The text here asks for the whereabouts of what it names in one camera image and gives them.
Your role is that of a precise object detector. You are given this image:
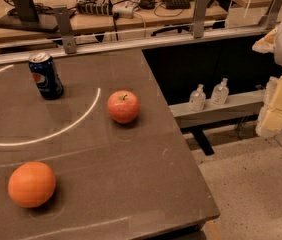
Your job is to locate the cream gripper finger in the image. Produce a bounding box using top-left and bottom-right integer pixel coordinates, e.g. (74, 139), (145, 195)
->
(255, 76), (282, 138)
(252, 28), (277, 54)

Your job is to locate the white bench shelf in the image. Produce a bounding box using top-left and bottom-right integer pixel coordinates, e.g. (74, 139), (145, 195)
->
(170, 90), (265, 128)

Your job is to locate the clear sanitizer bottle right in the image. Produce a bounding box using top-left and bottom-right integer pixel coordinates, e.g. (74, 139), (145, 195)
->
(211, 78), (229, 105)

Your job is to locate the clear sanitizer bottle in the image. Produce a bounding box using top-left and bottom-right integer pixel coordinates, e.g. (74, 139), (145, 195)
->
(211, 78), (229, 105)
(189, 84), (206, 112)

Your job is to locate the clear sanitizer bottle left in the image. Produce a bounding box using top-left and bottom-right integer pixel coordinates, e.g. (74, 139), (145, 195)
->
(189, 84), (206, 112)

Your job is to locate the white power adapter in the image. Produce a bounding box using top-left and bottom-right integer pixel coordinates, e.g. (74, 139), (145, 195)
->
(112, 5), (134, 19)

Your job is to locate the red apple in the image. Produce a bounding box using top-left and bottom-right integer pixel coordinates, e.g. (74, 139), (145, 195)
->
(107, 90), (139, 124)

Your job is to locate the power strip with plugs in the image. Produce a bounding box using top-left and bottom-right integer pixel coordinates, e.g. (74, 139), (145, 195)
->
(76, 1), (112, 16)

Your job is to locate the blue Pepsi can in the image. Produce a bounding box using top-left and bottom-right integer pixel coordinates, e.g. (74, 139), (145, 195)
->
(29, 52), (64, 100)

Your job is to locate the black monitor stand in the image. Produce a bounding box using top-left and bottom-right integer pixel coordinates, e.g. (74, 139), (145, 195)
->
(0, 0), (77, 34)

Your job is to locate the orange fruit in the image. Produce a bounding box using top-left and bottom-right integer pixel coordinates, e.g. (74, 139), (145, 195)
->
(8, 162), (56, 208)

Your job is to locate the metal bracket right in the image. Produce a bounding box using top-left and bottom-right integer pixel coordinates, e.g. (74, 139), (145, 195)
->
(258, 0), (282, 29)

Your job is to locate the metal bracket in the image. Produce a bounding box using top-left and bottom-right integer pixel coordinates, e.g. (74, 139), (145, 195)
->
(258, 0), (282, 29)
(53, 5), (77, 54)
(192, 0), (210, 38)

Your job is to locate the metal bracket middle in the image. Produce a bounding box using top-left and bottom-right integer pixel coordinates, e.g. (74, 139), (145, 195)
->
(192, 0), (210, 38)

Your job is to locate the metal bracket left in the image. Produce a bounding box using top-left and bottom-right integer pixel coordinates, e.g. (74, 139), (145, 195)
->
(53, 5), (77, 54)

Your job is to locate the grey metal rail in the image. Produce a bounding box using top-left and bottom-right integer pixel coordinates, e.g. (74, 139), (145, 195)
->
(0, 19), (282, 68)

